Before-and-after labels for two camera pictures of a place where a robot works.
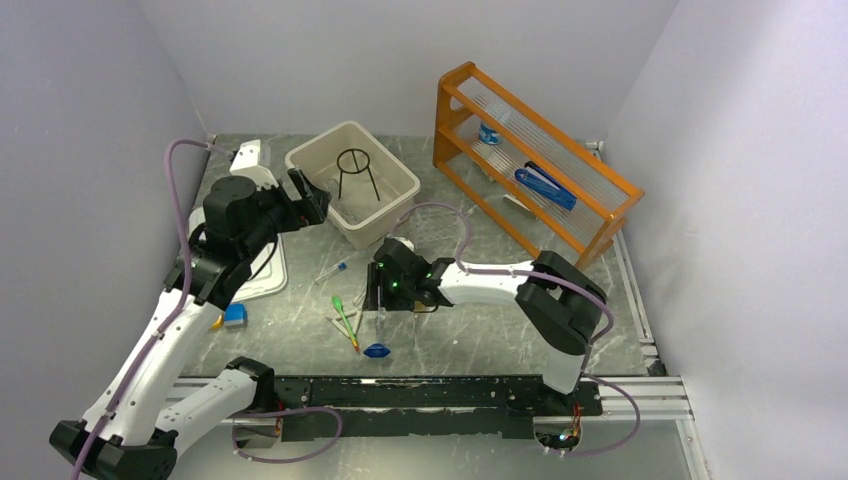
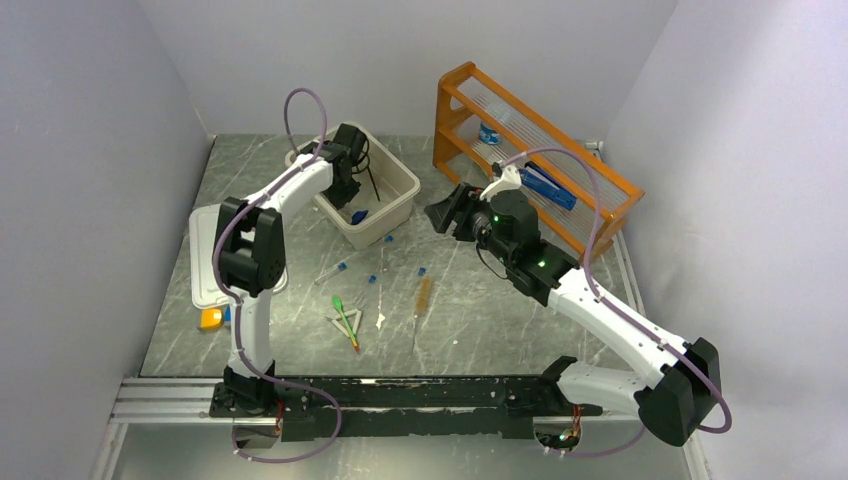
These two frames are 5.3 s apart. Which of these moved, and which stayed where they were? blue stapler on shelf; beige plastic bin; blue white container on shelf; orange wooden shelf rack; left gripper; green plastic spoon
Moved: left gripper
Stayed: blue stapler on shelf; blue white container on shelf; orange wooden shelf rack; green plastic spoon; beige plastic bin
